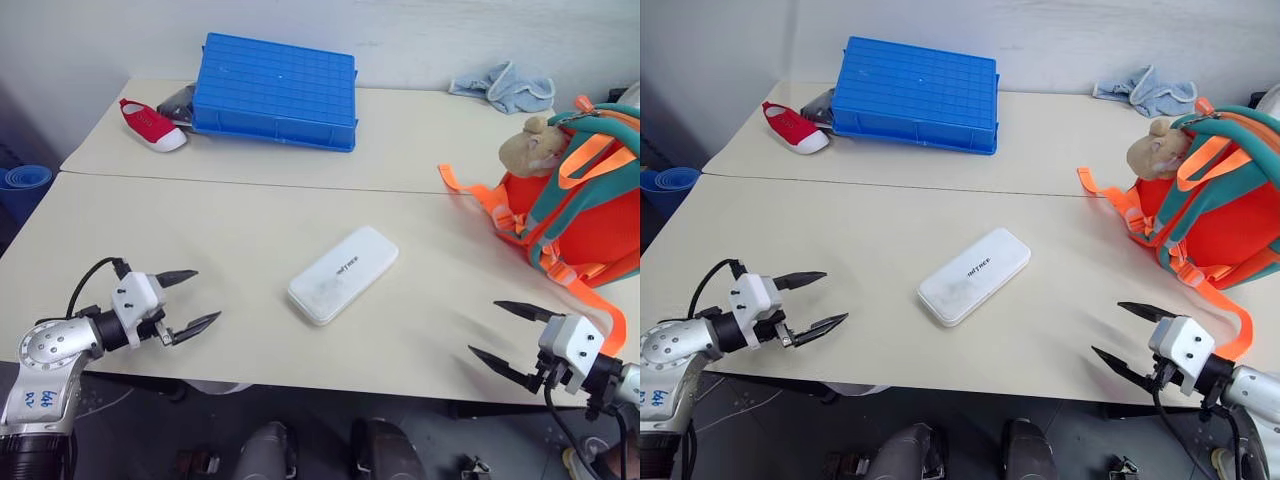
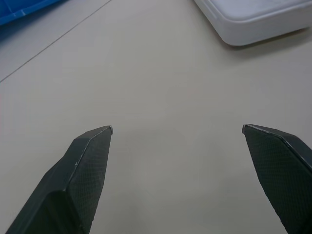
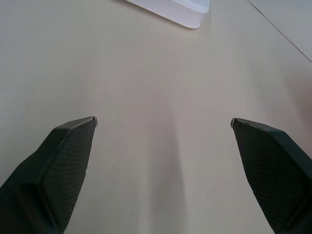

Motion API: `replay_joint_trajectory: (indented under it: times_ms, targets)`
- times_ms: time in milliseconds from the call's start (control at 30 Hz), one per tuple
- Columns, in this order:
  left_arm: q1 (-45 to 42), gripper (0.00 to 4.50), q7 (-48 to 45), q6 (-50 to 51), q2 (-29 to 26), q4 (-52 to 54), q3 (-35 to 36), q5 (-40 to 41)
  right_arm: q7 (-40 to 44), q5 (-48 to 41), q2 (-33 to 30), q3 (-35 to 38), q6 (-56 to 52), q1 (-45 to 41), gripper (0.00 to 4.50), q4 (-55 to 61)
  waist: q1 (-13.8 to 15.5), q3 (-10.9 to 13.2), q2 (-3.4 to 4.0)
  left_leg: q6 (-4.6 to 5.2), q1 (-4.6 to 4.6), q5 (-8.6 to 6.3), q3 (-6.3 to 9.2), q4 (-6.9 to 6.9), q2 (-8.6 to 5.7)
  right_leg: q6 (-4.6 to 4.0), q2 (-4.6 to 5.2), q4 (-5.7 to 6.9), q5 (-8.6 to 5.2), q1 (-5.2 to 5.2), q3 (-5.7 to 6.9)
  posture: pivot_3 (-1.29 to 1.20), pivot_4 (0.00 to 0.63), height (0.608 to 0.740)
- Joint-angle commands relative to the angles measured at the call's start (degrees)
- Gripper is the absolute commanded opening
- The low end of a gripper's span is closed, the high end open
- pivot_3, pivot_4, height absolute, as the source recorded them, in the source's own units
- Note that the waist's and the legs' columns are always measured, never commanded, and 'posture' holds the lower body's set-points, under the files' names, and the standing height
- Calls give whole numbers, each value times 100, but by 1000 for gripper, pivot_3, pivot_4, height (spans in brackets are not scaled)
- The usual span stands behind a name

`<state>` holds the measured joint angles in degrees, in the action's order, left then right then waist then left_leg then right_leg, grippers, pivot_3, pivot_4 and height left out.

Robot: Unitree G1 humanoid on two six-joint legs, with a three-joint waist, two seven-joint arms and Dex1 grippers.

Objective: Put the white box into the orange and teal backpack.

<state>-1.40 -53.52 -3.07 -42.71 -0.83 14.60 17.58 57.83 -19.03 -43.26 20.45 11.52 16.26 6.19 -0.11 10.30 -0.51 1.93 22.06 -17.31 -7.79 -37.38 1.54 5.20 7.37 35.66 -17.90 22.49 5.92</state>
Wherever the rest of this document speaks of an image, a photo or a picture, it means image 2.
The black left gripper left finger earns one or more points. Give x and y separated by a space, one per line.
73 185

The white plastic tray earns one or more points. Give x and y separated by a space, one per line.
253 19

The blue plastic bin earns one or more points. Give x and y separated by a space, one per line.
17 9

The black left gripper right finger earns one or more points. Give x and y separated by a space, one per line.
282 175

